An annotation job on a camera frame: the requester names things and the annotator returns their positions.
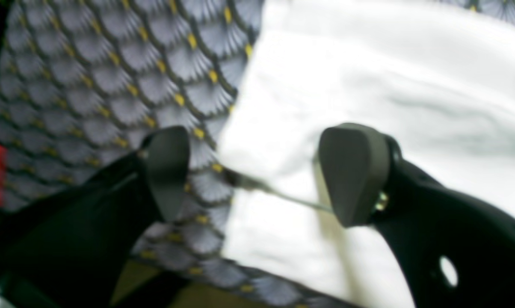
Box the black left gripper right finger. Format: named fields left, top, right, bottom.
left=318, top=123, right=391, bottom=228

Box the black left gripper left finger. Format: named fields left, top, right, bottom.
left=144, top=126, right=190, bottom=222

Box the white T-shirt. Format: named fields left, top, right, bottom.
left=218, top=0, right=515, bottom=308

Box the fan-patterned grey table cloth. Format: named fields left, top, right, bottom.
left=0, top=0, right=515, bottom=308

